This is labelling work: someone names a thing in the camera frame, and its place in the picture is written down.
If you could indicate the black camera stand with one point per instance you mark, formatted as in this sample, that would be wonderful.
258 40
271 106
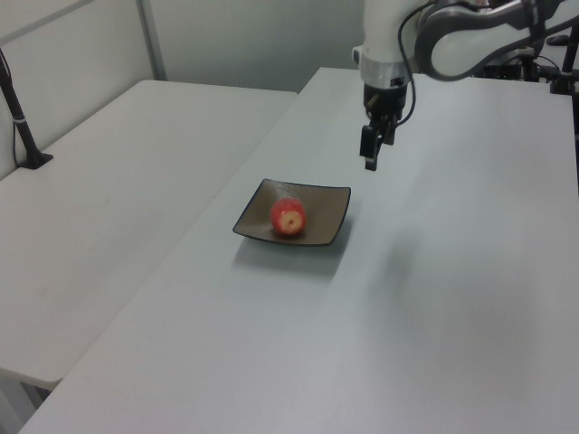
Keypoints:
565 68

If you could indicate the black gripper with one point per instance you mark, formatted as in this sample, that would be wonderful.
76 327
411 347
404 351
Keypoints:
384 101

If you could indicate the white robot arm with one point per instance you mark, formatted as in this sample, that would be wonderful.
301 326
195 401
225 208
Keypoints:
457 40

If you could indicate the dark electronics equipment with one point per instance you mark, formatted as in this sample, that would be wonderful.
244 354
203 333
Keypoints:
515 70

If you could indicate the red apple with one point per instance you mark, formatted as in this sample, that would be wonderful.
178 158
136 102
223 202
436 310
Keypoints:
288 217

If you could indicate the square brown ceramic plate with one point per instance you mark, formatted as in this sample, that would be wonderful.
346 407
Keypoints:
323 212

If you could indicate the black pole with foot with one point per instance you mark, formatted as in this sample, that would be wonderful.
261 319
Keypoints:
20 122

